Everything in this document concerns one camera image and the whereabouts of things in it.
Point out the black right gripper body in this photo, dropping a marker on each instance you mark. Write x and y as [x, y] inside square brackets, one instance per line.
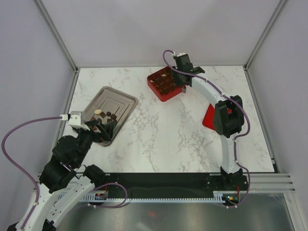
[176, 76]

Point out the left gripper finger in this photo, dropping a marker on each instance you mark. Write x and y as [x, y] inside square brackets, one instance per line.
[96, 129]
[109, 130]

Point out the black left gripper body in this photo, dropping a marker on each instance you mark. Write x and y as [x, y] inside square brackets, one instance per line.
[90, 136]

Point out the stainless steel tray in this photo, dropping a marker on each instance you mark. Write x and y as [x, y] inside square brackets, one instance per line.
[111, 100]

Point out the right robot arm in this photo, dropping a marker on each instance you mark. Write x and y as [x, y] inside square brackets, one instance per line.
[228, 117]

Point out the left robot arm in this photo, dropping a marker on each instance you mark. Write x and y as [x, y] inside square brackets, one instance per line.
[46, 210]

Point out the red chocolate box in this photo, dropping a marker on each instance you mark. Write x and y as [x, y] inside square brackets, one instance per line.
[163, 87]

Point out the red box lid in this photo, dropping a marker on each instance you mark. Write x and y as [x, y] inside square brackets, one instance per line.
[209, 118]

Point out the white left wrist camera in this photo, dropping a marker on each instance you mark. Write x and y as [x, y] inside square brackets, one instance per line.
[75, 120]

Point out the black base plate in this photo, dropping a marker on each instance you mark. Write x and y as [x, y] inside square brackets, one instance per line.
[174, 185]

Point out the aluminium frame rail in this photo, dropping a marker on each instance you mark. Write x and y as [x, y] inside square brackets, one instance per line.
[271, 183]

